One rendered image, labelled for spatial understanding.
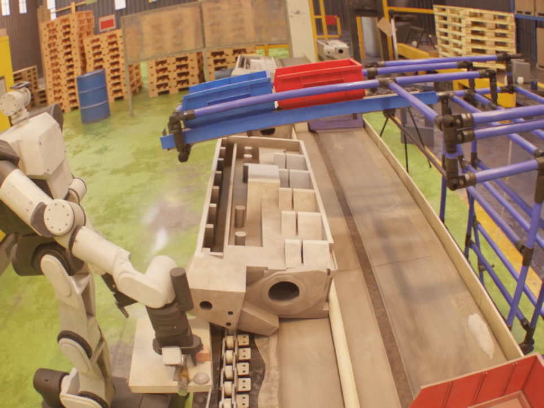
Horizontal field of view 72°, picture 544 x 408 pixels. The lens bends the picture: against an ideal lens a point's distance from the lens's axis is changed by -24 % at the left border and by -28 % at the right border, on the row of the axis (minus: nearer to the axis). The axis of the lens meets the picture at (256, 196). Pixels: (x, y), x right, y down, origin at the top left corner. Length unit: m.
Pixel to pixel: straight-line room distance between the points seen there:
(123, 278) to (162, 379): 0.31
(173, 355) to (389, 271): 0.79
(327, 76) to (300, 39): 5.69
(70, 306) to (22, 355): 1.34
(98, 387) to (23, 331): 1.27
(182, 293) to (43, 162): 0.52
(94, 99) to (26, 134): 6.70
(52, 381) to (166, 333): 1.00
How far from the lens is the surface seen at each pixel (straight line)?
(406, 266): 1.57
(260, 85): 1.52
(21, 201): 1.06
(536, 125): 1.17
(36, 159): 1.22
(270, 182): 1.66
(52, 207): 1.00
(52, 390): 1.95
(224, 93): 1.53
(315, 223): 1.45
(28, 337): 2.87
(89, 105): 7.92
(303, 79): 1.52
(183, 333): 1.07
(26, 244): 1.42
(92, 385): 1.78
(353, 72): 1.54
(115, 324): 2.73
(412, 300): 1.41
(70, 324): 1.55
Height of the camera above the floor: 1.61
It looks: 24 degrees down
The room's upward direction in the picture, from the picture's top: 6 degrees counter-clockwise
